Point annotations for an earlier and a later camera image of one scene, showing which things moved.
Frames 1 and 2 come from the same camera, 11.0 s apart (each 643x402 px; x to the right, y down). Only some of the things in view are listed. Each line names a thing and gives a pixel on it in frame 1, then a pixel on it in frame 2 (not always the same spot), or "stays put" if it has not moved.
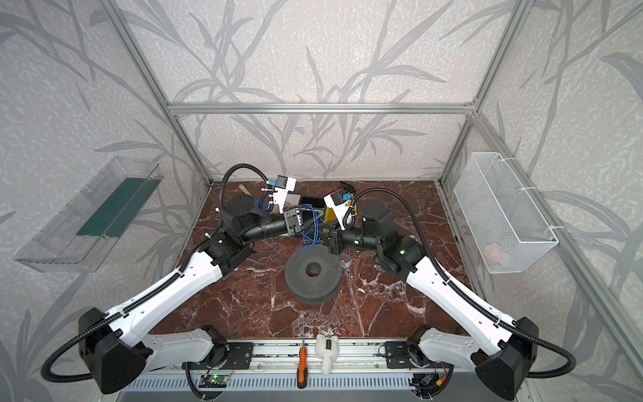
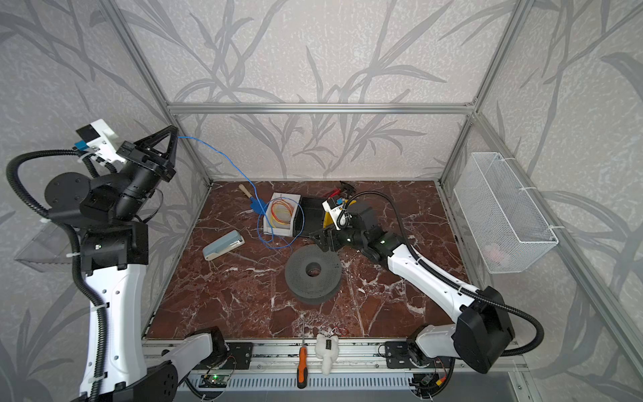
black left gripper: x=292 y=221 -> x=149 y=159
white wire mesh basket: x=508 y=229 stays put
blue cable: x=305 y=236 -> x=257 y=198
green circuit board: x=213 y=381 stays put
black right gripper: x=331 y=239 stays put
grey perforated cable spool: x=313 y=290 stays put
